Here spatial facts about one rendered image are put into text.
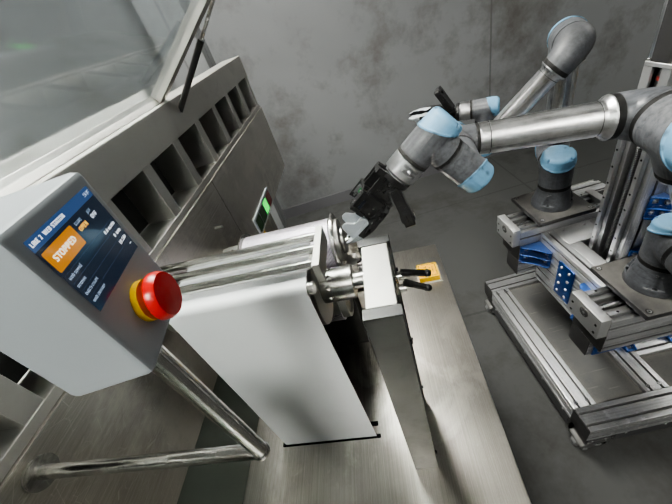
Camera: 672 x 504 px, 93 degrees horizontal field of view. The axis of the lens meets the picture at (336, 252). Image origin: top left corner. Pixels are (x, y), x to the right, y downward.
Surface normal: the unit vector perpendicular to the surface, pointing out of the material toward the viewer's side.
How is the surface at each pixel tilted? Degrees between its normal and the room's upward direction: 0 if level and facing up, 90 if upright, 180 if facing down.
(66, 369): 90
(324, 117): 90
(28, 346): 90
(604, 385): 0
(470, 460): 0
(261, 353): 90
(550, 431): 0
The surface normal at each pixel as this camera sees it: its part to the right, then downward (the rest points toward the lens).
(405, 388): -0.01, 0.63
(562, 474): -0.27, -0.75
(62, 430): 0.96, -0.20
